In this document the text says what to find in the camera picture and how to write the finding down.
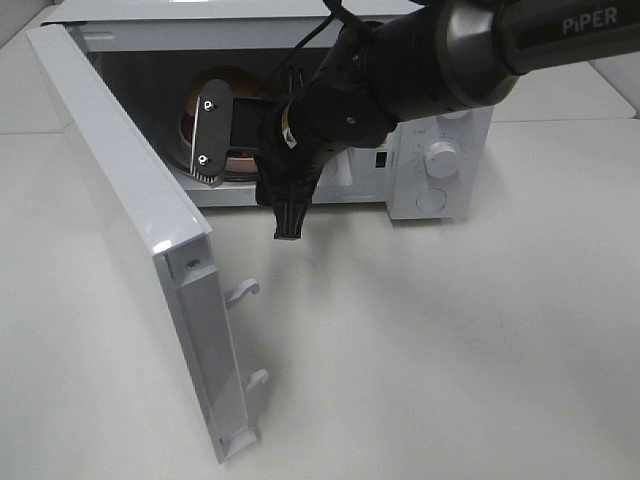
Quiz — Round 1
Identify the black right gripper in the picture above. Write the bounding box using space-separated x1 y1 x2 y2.
190 79 350 240

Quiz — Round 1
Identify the pink round plate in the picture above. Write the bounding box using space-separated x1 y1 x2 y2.
179 112 258 176

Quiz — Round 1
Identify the burger with brown bun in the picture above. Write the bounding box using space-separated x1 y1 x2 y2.
184 65 261 117

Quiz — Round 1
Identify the white microwave door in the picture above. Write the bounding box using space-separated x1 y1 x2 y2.
27 24 269 462

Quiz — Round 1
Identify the round white door button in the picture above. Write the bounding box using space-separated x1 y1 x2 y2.
416 188 447 213

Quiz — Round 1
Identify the white timer knob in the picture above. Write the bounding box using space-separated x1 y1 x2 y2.
425 142 460 179

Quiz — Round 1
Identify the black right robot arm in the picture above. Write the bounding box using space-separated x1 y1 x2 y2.
190 1 639 240

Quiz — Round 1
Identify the glass microwave turntable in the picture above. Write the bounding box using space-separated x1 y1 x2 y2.
169 159 259 187

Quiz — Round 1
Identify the white microwave oven body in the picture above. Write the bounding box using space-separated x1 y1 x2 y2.
29 1 492 220

